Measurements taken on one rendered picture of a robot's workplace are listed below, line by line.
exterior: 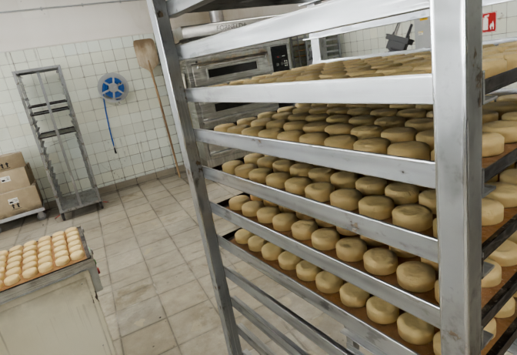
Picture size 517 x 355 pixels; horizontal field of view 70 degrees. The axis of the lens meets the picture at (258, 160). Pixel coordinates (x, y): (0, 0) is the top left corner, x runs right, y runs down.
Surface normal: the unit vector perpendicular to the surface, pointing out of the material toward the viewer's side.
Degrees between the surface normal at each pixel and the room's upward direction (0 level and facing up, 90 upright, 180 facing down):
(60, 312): 90
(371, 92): 90
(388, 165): 90
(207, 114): 90
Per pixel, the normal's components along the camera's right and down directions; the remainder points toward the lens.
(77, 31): 0.43, 0.18
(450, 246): -0.80, 0.29
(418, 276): -0.16, -0.95
